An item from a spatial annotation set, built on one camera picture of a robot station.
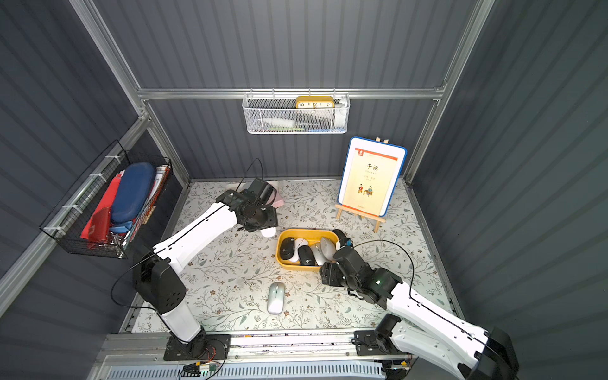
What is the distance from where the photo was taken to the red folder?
65 cm

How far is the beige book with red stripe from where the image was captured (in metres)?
Result: 0.88

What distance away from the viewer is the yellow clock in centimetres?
88
